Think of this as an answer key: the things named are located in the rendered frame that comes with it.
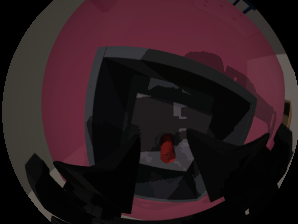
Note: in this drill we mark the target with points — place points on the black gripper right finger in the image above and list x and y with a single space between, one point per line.
221 163

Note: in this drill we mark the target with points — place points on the dark red peg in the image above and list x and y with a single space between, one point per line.
167 149

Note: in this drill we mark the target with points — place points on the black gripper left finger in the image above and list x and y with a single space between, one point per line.
113 178

